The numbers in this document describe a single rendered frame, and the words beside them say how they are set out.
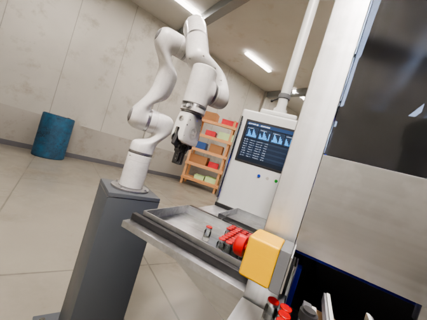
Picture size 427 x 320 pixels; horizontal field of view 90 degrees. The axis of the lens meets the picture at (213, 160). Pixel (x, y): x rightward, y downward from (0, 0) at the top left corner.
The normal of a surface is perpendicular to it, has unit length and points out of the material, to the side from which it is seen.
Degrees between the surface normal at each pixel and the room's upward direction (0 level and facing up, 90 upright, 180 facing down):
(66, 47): 90
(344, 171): 90
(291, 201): 90
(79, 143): 90
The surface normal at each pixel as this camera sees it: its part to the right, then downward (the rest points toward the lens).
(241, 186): -0.29, -0.07
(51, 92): 0.57, 0.18
